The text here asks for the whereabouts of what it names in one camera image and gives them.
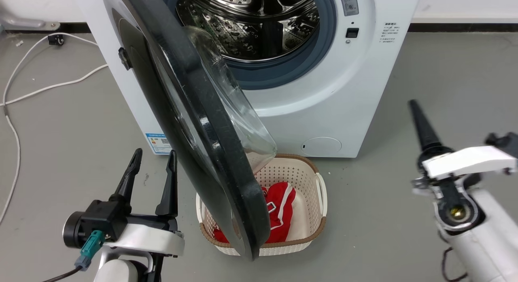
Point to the grey metal floor bracket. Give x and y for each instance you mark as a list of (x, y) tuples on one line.
[(24, 22)]

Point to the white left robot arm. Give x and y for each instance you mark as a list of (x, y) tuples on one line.
[(121, 270)]

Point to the cream plastic laundry basket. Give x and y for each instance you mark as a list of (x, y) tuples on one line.
[(311, 181)]

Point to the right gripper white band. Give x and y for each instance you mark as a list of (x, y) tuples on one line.
[(469, 161)]

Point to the steel washing machine drum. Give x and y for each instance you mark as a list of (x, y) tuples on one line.
[(251, 27)]

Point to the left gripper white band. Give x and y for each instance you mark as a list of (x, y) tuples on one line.
[(149, 238)]

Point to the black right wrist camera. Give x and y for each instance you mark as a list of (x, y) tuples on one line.
[(504, 142)]

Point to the white front-load washing machine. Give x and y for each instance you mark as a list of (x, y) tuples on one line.
[(348, 96)]

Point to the grey-blue rubber door gasket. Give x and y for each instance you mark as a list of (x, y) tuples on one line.
[(283, 73)]

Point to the red garment with white stripes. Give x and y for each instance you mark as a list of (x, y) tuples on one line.
[(281, 209)]

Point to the blue energy label sticker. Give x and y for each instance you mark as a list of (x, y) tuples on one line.
[(158, 143)]

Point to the black round washing machine door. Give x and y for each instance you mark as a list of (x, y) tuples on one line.
[(202, 124)]

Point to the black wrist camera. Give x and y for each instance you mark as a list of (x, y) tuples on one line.
[(504, 142), (99, 223)]

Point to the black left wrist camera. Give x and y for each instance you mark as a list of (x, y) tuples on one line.
[(99, 223)]

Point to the white cloth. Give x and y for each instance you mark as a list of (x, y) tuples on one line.
[(300, 219)]

